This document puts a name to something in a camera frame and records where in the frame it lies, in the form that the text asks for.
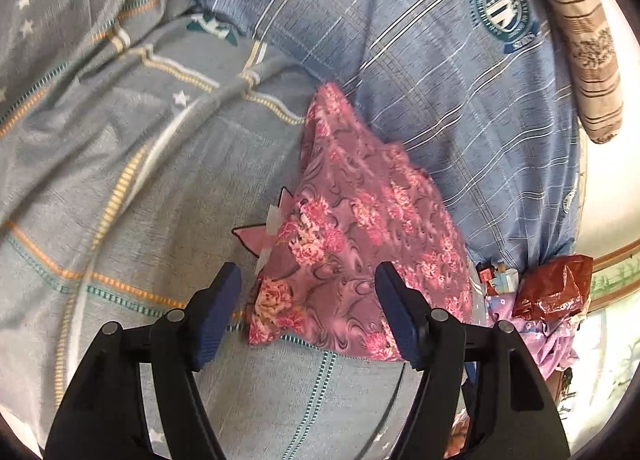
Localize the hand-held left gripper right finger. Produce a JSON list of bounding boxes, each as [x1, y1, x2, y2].
[[374, 261, 571, 460]]

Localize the purple printed cloth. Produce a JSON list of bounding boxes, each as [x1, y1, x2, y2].
[[482, 290, 581, 381]]

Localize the pink floral shirt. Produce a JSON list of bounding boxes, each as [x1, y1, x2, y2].
[[248, 81, 476, 363]]

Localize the beige striped pillow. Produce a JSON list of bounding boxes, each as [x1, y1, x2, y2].
[[510, 0, 626, 145]]

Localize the red-brown plastic bag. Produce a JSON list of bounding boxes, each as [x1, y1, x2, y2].
[[512, 254, 595, 323]]

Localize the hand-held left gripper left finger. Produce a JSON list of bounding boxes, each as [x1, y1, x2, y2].
[[45, 262, 243, 460]]

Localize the grey star print bedsheet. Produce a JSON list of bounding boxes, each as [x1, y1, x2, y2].
[[0, 0, 481, 460]]

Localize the small red box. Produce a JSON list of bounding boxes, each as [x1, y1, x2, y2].
[[476, 260, 521, 297]]

